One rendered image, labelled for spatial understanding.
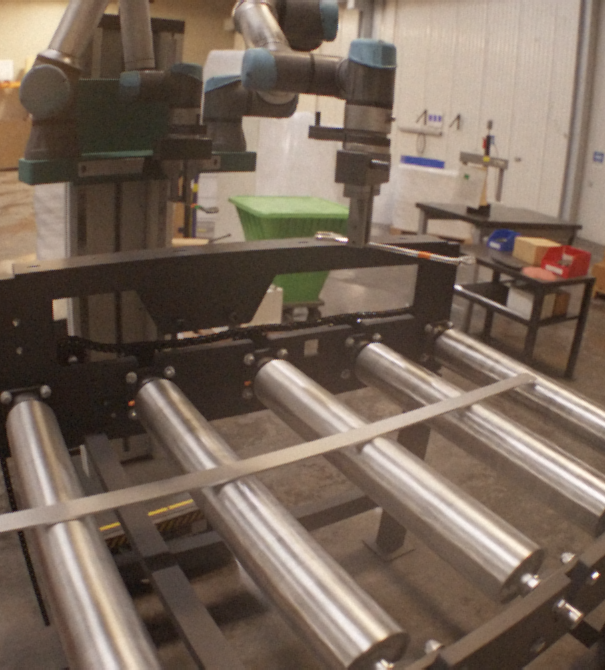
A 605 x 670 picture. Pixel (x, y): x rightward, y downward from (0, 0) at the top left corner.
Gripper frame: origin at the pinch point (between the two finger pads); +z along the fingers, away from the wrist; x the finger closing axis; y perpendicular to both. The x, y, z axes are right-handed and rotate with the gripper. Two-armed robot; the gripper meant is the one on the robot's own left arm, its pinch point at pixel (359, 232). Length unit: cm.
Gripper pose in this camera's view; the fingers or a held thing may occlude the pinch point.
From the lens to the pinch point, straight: 91.3
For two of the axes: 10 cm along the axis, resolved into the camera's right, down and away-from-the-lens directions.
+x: 4.3, -3.0, 8.5
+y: 9.0, 2.1, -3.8
